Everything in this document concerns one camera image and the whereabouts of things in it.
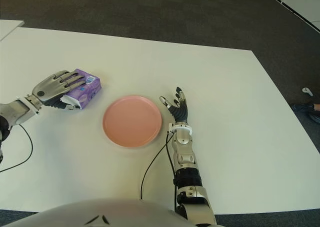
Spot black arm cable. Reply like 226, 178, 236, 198
0, 123, 34, 173
140, 131, 179, 209

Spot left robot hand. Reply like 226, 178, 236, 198
31, 70, 87, 111

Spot pink round plate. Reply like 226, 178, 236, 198
102, 94, 163, 148

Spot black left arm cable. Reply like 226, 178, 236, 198
0, 123, 34, 173

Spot silver robot torso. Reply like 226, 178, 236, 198
0, 198, 226, 227

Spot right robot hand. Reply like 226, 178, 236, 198
159, 86, 189, 124

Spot purple tissue paper pack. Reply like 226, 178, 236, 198
61, 68, 103, 111

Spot dark sneaker of person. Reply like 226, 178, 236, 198
291, 102, 320, 124

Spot white side table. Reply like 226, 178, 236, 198
0, 19, 25, 42

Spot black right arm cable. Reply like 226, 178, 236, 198
140, 131, 179, 209

